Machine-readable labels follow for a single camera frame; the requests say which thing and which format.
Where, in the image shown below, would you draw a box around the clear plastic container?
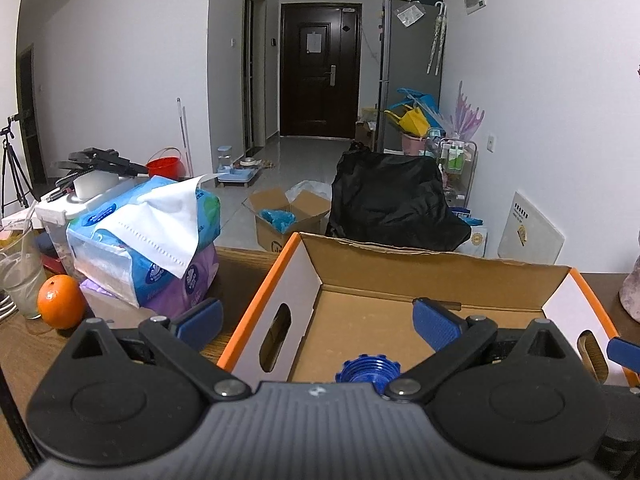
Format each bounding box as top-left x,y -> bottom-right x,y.
35,175 -> 141,281

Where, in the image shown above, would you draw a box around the metal rolling cart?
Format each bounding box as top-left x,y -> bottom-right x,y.
425,135 -> 478,201

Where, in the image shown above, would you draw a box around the white mop stick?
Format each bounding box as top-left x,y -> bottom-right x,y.
176,97 -> 195,178

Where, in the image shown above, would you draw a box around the red bucket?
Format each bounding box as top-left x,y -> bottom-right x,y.
146,147 -> 182,178

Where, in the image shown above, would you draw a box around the red cardboard box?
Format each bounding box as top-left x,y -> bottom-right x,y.
216,231 -> 640,391

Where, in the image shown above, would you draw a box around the black tripod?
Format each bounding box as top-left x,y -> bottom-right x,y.
0,115 -> 35,218

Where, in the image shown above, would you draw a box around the purple tissue pack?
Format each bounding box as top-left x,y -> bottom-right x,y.
80,247 -> 221,321

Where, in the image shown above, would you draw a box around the blue tissue pack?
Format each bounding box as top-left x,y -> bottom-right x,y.
66,175 -> 222,308

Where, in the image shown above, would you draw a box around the yellow bag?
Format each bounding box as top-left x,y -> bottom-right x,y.
397,107 -> 431,136

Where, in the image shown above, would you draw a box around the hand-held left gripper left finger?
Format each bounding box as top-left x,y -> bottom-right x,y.
60,298 -> 253,403

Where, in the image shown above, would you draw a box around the black cable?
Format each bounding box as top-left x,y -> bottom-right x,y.
0,360 -> 37,467

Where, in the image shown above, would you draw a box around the orange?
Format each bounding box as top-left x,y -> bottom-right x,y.
37,275 -> 87,331

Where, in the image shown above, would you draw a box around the black bag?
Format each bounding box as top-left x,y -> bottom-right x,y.
325,147 -> 473,253

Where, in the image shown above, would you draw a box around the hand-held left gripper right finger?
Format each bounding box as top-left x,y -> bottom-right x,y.
385,298 -> 581,403

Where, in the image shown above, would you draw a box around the white leaning board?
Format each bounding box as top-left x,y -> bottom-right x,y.
497,191 -> 566,266

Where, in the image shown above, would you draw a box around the white folded umbrellas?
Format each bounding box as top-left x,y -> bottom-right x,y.
426,2 -> 447,76

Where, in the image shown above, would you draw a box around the grey refrigerator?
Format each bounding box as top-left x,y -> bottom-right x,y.
378,0 -> 446,153

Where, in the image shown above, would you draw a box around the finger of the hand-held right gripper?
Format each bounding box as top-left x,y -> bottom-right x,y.
607,337 -> 640,374

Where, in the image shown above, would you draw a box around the clear glass cup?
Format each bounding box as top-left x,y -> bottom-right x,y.
0,230 -> 48,320

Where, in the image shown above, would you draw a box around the blue pet feeder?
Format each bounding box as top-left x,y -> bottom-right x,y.
216,146 -> 258,188

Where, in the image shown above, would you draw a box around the blue plastic stool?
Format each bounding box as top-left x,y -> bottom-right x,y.
385,87 -> 441,126

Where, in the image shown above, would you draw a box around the pink bucket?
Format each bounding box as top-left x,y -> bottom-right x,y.
401,130 -> 431,156

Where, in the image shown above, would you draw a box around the dark entrance door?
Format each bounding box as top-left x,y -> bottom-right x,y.
280,2 -> 362,139

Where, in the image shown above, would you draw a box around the purple plastic decoration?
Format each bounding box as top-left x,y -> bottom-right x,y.
442,80 -> 486,138

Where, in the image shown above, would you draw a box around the blue toothed bottle cap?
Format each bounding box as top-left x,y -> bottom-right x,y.
335,354 -> 402,386

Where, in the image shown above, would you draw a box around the open brown cardboard box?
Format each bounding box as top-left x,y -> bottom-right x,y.
243,187 -> 333,253

